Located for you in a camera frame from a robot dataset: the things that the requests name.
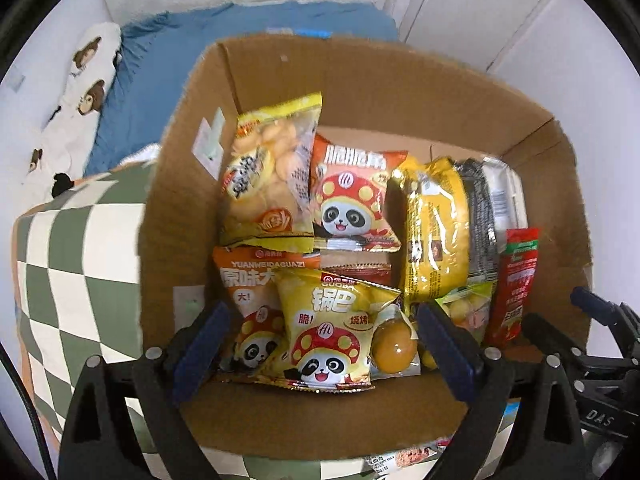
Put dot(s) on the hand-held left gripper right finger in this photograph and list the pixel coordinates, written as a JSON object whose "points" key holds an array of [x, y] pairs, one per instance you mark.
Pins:
{"points": [[447, 345]]}

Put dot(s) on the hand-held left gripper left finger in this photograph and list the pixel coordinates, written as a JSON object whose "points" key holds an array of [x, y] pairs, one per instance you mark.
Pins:
{"points": [[202, 345]]}

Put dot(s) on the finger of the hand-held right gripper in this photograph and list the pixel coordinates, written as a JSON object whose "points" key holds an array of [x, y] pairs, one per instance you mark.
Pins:
{"points": [[589, 301], [545, 330]]}

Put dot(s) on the colourful candy ball packet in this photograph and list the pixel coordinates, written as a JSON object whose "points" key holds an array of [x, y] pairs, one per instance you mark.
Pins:
{"points": [[465, 310]]}

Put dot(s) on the clear braised egg packet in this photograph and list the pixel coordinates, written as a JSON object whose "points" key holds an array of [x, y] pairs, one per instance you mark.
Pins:
{"points": [[395, 345]]}

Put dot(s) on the red snack packet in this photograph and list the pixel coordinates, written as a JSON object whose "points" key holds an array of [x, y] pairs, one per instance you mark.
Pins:
{"points": [[515, 285]]}

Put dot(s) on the orange sunflower seed packet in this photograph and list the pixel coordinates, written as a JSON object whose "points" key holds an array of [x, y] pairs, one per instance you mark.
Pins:
{"points": [[245, 280]]}

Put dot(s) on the long yellow snack packet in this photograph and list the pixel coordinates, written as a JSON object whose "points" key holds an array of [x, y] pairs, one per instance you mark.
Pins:
{"points": [[435, 230]]}

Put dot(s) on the yellow panda snack packet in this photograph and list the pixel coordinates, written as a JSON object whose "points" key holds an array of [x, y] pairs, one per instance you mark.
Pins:
{"points": [[325, 330]]}

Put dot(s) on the long black snack packet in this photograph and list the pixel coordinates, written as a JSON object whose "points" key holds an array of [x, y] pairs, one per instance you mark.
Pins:
{"points": [[482, 220]]}

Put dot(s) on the clear white snack packet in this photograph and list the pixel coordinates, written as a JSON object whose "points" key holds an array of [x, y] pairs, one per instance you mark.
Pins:
{"points": [[510, 195]]}

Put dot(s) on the yellow biscuit packet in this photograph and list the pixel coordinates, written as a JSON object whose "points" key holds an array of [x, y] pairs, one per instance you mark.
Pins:
{"points": [[270, 180]]}

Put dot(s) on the cardboard box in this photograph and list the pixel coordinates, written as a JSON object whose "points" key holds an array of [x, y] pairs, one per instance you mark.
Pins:
{"points": [[350, 95]]}

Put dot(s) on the white nut snack packet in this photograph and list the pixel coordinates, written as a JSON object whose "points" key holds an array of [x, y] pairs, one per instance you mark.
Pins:
{"points": [[400, 462]]}

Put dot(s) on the green white checkered mat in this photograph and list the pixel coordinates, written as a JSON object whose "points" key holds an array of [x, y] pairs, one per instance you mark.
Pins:
{"points": [[75, 270]]}

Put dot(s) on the blue bed sheet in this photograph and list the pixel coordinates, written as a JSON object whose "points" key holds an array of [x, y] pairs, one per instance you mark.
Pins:
{"points": [[165, 85]]}

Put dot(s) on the white bear print pillow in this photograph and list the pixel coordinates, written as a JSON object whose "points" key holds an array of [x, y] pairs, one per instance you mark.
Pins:
{"points": [[80, 95]]}

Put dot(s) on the white door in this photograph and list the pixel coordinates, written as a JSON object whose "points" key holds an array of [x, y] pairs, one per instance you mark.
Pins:
{"points": [[475, 10]]}

